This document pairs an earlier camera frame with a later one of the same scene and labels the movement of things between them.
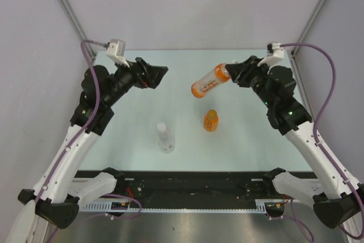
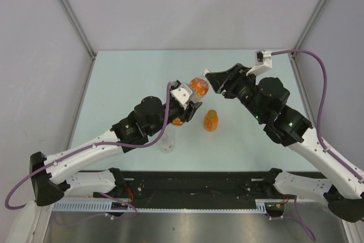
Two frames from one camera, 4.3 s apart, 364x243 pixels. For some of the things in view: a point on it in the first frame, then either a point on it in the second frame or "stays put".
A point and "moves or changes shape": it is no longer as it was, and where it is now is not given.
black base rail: x=197 y=186 stays put
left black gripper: x=156 y=73 to x=186 y=115
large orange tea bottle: x=220 y=74 moves or changes shape
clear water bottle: x=166 y=139 stays put
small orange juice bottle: x=211 y=120 stays put
